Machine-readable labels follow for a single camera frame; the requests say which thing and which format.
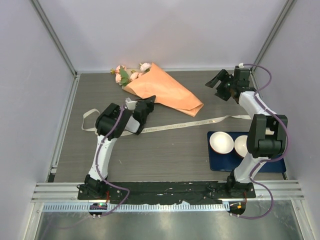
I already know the white bowl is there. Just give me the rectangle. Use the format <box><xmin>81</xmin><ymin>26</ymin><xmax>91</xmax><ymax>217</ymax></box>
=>
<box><xmin>209</xmin><ymin>131</ymin><xmax>234</xmax><ymax>155</ymax></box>
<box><xmin>234</xmin><ymin>135</ymin><xmax>248</xmax><ymax>158</ymax></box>

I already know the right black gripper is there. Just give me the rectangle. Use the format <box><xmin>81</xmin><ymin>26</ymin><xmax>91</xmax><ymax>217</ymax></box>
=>
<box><xmin>205</xmin><ymin>69</ymin><xmax>236</xmax><ymax>102</ymax></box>

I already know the cream ribbon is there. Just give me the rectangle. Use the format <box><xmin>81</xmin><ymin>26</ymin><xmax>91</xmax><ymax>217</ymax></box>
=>
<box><xmin>81</xmin><ymin>108</ymin><xmax>252</xmax><ymax>135</ymax></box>

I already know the right white bowl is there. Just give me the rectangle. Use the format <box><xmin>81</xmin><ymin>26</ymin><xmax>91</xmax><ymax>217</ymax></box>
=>
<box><xmin>234</xmin><ymin>135</ymin><xmax>248</xmax><ymax>158</ymax></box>

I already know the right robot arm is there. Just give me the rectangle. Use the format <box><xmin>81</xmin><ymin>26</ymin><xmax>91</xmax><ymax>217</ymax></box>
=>
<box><xmin>205</xmin><ymin>64</ymin><xmax>289</xmax><ymax>198</ymax></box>

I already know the light pink fake flower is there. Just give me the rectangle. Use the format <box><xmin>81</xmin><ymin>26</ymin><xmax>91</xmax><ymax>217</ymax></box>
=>
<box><xmin>139</xmin><ymin>62</ymin><xmax>152</xmax><ymax>73</ymax></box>

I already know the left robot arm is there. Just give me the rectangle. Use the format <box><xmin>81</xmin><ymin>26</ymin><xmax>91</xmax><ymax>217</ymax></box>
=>
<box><xmin>77</xmin><ymin>95</ymin><xmax>156</xmax><ymax>200</ymax></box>

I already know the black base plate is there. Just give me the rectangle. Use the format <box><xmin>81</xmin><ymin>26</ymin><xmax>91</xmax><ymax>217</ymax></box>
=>
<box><xmin>77</xmin><ymin>180</ymin><xmax>256</xmax><ymax>205</ymax></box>

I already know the peach fake flower with buds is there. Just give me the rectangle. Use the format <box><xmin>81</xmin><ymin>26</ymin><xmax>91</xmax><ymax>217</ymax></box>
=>
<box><xmin>110</xmin><ymin>65</ymin><xmax>130</xmax><ymax>87</ymax></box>

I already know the white slotted cable duct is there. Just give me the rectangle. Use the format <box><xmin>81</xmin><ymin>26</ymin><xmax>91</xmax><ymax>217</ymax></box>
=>
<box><xmin>42</xmin><ymin>201</ymin><xmax>230</xmax><ymax>213</ymax></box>

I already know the orange beige wrapping paper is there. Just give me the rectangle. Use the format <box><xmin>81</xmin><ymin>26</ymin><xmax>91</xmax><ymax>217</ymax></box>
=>
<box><xmin>122</xmin><ymin>63</ymin><xmax>204</xmax><ymax>117</ymax></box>

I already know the left white bowl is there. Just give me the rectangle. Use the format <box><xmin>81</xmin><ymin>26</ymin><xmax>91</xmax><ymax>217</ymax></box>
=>
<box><xmin>209</xmin><ymin>131</ymin><xmax>234</xmax><ymax>155</ymax></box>

